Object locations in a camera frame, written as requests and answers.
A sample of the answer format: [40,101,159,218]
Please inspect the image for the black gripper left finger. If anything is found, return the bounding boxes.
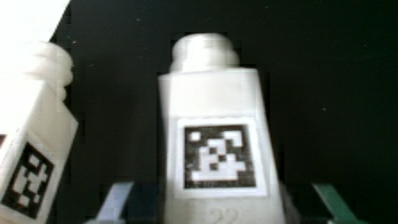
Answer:
[84,182,159,224]

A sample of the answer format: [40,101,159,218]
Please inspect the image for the white table leg with tag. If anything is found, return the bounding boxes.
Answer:
[159,33,287,224]

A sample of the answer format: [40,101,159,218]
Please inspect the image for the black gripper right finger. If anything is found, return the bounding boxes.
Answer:
[283,183,370,224]

